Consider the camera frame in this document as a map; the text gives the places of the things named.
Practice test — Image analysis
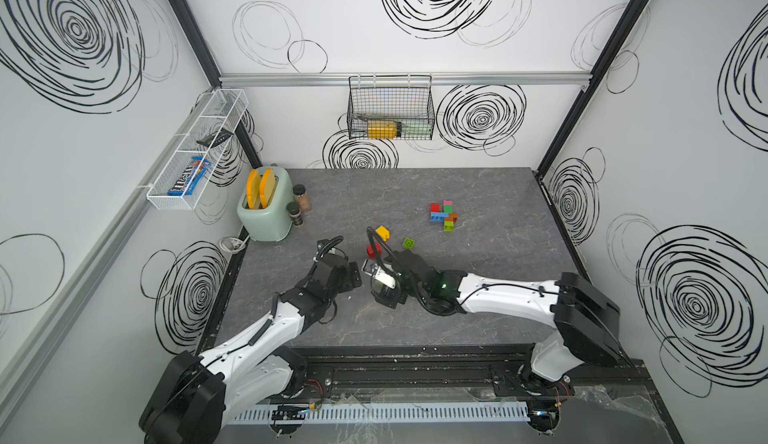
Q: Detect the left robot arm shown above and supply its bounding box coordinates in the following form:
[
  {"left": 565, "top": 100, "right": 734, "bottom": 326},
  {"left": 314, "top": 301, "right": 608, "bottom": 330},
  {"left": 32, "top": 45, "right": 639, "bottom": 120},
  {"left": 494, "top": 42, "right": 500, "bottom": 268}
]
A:
[{"left": 138, "top": 252, "right": 361, "bottom": 443}]

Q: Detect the dark pepper jar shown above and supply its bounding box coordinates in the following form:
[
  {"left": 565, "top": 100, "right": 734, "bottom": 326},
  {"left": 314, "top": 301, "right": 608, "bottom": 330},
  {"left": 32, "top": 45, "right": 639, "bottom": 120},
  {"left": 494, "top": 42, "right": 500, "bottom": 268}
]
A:
[{"left": 286, "top": 201, "right": 304, "bottom": 227}]

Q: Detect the yellow toast slice left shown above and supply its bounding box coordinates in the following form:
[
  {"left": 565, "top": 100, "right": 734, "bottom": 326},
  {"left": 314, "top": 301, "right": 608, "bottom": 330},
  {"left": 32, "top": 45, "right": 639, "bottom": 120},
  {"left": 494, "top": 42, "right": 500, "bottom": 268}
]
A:
[{"left": 246, "top": 169, "right": 261, "bottom": 209}]

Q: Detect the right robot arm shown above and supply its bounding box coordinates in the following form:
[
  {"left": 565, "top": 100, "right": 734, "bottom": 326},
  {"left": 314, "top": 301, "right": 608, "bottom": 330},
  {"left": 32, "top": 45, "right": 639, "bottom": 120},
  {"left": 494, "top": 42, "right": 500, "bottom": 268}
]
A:
[{"left": 363, "top": 249, "right": 625, "bottom": 388}]

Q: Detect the white wire wall shelf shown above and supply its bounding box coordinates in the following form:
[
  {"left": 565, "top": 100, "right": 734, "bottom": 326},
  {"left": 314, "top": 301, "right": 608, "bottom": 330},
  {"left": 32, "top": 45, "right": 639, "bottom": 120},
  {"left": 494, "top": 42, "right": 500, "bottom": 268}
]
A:
[{"left": 146, "top": 88, "right": 248, "bottom": 211}]

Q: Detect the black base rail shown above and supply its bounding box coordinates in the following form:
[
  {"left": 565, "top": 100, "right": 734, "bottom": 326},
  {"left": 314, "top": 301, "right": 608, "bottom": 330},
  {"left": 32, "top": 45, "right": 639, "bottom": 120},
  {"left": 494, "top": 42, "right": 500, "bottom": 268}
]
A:
[{"left": 173, "top": 347, "right": 652, "bottom": 400}]

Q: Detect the yellow item in basket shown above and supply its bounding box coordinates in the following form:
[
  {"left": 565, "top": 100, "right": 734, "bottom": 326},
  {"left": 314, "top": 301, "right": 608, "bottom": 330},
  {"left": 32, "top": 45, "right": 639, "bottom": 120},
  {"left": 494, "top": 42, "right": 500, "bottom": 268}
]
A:
[{"left": 367, "top": 120, "right": 401, "bottom": 139}]

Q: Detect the yellow lego brick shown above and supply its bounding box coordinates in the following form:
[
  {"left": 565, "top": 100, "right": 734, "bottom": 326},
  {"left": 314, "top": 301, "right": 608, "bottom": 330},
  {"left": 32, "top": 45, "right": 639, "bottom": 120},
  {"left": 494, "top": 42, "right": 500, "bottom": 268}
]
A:
[{"left": 375, "top": 226, "right": 391, "bottom": 241}]

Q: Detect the blue candy packet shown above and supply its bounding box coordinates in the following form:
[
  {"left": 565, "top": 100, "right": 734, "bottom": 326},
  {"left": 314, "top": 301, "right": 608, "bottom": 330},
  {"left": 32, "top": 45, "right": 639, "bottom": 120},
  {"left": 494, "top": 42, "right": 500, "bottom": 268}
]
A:
[{"left": 167, "top": 156, "right": 210, "bottom": 196}]

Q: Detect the white slotted cable duct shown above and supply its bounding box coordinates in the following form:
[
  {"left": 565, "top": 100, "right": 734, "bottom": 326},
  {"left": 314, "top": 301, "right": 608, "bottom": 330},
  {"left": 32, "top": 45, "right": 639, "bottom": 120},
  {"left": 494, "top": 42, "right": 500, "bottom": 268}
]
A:
[{"left": 230, "top": 401, "right": 530, "bottom": 426}]

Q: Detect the black wire wall basket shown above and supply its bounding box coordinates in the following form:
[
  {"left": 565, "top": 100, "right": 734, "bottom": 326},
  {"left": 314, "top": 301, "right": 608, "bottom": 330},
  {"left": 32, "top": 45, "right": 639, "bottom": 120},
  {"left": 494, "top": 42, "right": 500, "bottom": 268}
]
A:
[{"left": 346, "top": 74, "right": 436, "bottom": 140}]

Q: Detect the yellow toast slice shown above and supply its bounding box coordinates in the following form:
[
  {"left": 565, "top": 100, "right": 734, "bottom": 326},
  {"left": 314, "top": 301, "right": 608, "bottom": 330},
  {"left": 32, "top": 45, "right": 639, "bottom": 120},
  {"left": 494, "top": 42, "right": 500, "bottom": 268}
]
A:
[
  {"left": 246, "top": 169, "right": 261, "bottom": 209},
  {"left": 259, "top": 167, "right": 277, "bottom": 209}
]

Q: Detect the black remote control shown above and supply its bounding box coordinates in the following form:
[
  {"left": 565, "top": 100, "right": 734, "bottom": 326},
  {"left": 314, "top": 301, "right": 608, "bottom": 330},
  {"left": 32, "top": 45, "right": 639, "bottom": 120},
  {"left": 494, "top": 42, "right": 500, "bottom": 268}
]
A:
[{"left": 196, "top": 128, "right": 233, "bottom": 148}]

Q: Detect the blue lego brick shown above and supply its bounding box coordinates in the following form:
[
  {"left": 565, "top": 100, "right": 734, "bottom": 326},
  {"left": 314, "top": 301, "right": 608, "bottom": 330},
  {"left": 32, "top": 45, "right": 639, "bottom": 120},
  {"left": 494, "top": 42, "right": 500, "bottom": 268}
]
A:
[{"left": 430, "top": 212, "right": 448, "bottom": 222}]

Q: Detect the yellow toast slice right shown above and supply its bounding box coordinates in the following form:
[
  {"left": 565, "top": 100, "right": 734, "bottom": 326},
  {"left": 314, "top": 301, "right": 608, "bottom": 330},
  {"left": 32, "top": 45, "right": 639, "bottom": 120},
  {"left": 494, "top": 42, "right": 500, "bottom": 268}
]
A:
[{"left": 259, "top": 167, "right": 277, "bottom": 209}]

